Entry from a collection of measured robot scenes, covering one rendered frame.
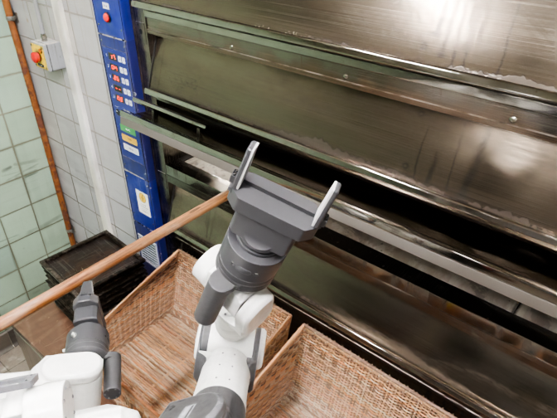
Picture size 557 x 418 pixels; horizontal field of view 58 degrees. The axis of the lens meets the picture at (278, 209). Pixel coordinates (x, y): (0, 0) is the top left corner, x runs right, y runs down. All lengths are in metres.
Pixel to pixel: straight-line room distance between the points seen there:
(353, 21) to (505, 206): 0.49
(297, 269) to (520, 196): 0.74
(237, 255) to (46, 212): 2.15
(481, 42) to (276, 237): 0.57
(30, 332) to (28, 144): 0.88
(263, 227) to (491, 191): 0.58
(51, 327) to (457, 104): 1.68
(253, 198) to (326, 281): 0.92
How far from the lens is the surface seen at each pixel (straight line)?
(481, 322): 1.29
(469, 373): 1.41
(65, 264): 2.09
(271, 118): 1.35
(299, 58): 1.26
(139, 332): 2.03
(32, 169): 2.64
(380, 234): 1.09
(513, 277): 1.01
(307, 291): 1.56
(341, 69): 1.19
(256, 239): 0.65
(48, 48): 2.15
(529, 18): 1.01
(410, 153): 1.15
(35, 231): 2.78
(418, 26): 1.07
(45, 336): 2.16
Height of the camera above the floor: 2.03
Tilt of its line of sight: 33 degrees down
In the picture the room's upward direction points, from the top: straight up
